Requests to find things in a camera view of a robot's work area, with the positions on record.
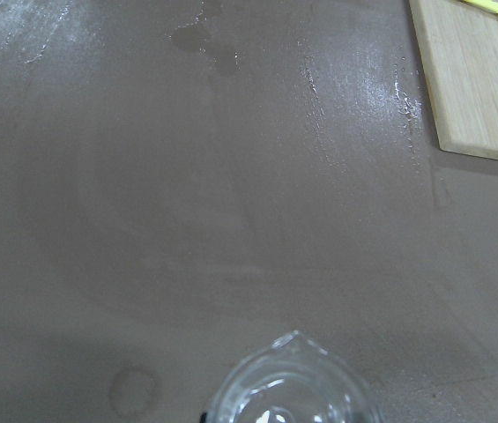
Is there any clear glass measuring cup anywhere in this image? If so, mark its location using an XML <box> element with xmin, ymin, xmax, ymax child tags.
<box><xmin>199</xmin><ymin>330</ymin><xmax>384</xmax><ymax>422</ymax></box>

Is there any bamboo cutting board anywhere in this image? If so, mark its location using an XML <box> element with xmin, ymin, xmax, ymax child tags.
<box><xmin>410</xmin><ymin>1</ymin><xmax>498</xmax><ymax>160</ymax></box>

